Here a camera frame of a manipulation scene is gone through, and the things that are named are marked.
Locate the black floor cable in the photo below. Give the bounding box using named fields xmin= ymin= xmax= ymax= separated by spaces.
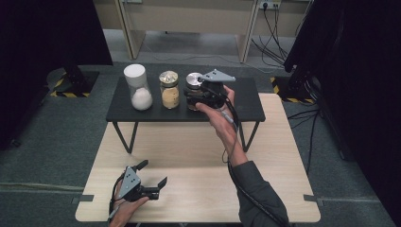
xmin=305 ymin=110 xmax=321 ymax=176
xmin=287 ymin=108 xmax=321 ymax=121

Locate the person's left hand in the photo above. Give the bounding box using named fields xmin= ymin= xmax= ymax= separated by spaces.
xmin=108 ymin=182 xmax=150 ymax=227

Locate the black curtain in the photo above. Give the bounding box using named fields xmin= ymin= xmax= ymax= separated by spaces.
xmin=0 ymin=0 xmax=113 ymax=149
xmin=283 ymin=0 xmax=401 ymax=227

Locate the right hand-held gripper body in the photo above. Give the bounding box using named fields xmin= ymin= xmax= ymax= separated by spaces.
xmin=197 ymin=68 xmax=237 ymax=110

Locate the silver-lid seasoning jar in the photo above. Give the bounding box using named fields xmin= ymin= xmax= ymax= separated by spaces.
xmin=183 ymin=72 xmax=205 ymax=112

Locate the white-lid jar of white powder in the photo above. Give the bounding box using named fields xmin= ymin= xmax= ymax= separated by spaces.
xmin=123 ymin=63 xmax=154 ymax=112

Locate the thin white floor cable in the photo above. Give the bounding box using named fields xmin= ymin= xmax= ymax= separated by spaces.
xmin=140 ymin=41 xmax=285 ymax=75

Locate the grey floor tape strip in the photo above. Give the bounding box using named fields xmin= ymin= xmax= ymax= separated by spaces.
xmin=0 ymin=182 xmax=85 ymax=193

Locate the beige desk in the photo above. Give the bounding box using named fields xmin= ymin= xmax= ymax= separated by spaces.
xmin=92 ymin=0 xmax=313 ymax=64

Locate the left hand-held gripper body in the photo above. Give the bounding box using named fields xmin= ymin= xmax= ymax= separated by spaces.
xmin=117 ymin=166 xmax=161 ymax=202

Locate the bundle of black cables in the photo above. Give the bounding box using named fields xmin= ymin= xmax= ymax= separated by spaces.
xmin=251 ymin=3 xmax=311 ymax=69

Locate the black desktop shelf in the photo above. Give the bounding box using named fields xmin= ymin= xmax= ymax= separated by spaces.
xmin=105 ymin=76 xmax=267 ymax=155

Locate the hand-held gripper cable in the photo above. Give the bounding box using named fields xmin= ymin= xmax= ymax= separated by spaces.
xmin=206 ymin=84 xmax=292 ymax=227
xmin=108 ymin=174 xmax=127 ymax=223

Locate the white power strip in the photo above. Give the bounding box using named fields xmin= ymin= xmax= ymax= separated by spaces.
xmin=258 ymin=0 xmax=282 ymax=10

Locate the grey tape piece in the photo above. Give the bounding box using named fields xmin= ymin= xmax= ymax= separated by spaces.
xmin=71 ymin=194 xmax=95 ymax=204
xmin=303 ymin=194 xmax=325 ymax=206

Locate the gold-lid jar of yellow powder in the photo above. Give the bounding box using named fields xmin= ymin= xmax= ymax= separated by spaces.
xmin=158 ymin=70 xmax=181 ymax=110

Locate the left hand-held gripper cable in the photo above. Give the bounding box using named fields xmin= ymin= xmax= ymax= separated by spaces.
xmin=108 ymin=174 xmax=127 ymax=223

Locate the person's right hand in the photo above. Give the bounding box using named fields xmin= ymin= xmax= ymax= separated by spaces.
xmin=195 ymin=84 xmax=250 ymax=167

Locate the right hand-held gripper cable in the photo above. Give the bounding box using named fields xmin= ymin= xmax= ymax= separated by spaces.
xmin=206 ymin=84 xmax=292 ymax=227

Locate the striped black stand base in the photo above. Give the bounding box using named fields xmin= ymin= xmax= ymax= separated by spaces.
xmin=270 ymin=67 xmax=318 ymax=105
xmin=46 ymin=64 xmax=100 ymax=98

